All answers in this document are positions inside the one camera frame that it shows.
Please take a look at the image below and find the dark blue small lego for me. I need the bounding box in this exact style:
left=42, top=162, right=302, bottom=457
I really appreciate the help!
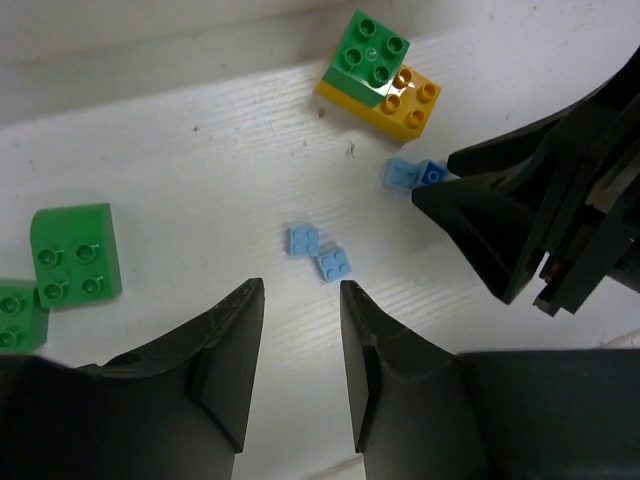
left=418, top=160, right=449, bottom=186

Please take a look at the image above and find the light blue lego plate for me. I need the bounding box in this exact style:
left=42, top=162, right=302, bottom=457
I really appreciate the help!
left=288, top=226, right=320, bottom=257
left=316, top=247, right=352, bottom=283

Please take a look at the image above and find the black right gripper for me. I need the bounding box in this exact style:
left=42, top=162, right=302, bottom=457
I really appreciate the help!
left=411, top=50, right=639, bottom=316

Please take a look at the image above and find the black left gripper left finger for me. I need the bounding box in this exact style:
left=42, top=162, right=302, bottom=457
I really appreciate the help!
left=1, top=278, right=265, bottom=479

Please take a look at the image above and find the green curved lego brick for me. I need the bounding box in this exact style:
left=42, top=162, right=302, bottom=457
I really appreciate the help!
left=30, top=203, right=122, bottom=309
left=0, top=279, right=49, bottom=354

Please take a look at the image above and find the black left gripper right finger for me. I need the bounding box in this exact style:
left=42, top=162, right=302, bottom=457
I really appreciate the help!
left=340, top=281, right=639, bottom=479

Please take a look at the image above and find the yellow rectangular lego brick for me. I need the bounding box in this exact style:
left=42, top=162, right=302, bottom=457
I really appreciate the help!
left=315, top=64, right=441, bottom=143

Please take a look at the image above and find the green square lego brick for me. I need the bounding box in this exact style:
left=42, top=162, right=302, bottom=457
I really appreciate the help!
left=322, top=10, right=411, bottom=107

